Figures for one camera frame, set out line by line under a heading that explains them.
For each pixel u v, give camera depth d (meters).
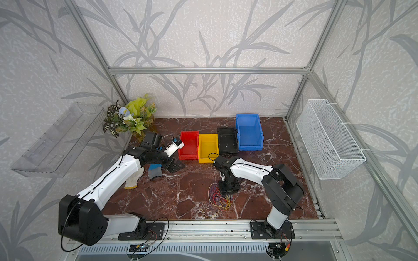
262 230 0.74
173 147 0.73
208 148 1.03
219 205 0.81
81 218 0.40
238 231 0.75
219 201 0.81
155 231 0.74
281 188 0.44
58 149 0.68
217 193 0.80
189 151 1.02
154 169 0.89
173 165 0.72
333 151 0.60
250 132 1.01
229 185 0.74
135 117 0.89
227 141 1.08
